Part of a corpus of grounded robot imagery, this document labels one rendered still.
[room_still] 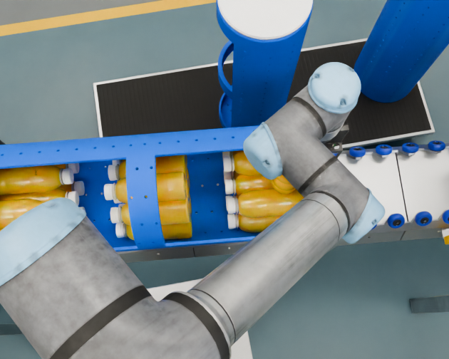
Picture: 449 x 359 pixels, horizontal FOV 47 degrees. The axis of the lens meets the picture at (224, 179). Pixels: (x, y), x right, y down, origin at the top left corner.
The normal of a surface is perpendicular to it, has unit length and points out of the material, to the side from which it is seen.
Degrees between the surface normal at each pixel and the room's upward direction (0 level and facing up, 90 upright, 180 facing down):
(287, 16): 0
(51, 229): 31
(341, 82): 0
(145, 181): 5
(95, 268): 40
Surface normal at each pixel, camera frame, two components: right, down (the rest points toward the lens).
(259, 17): 0.00, -0.26
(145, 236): 0.07, 0.70
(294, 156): -0.30, 0.00
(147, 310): 0.61, -0.70
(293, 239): 0.33, -0.62
